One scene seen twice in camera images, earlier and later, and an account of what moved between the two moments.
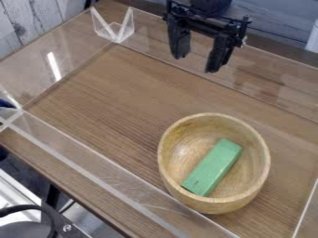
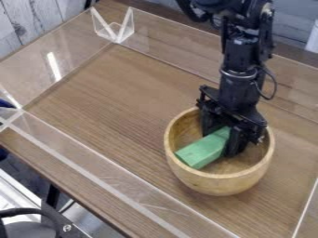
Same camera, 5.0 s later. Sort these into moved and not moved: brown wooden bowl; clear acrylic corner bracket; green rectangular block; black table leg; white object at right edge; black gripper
Moved: green rectangular block; brown wooden bowl; black gripper
Not moved: black table leg; clear acrylic corner bracket; white object at right edge
